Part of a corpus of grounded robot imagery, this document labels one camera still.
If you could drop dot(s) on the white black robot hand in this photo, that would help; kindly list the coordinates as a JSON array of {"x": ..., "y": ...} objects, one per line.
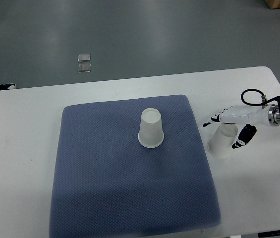
[{"x": 249, "y": 117}]

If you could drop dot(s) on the white paper cup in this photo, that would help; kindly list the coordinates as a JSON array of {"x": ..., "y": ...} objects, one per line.
[
  {"x": 151, "y": 133},
  {"x": 220, "y": 144}
]

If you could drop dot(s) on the white paper cup on cushion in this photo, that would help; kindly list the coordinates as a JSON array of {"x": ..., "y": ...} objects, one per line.
[{"x": 151, "y": 133}]

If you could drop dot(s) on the black table control panel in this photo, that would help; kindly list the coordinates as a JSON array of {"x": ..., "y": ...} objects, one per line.
[{"x": 269, "y": 234}]

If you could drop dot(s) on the blue textured foam cushion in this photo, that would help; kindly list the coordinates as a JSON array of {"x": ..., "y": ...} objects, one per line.
[{"x": 106, "y": 184}]

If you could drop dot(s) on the upper metal floor plate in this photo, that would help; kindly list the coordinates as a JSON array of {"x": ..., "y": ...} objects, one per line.
[{"x": 84, "y": 57}]

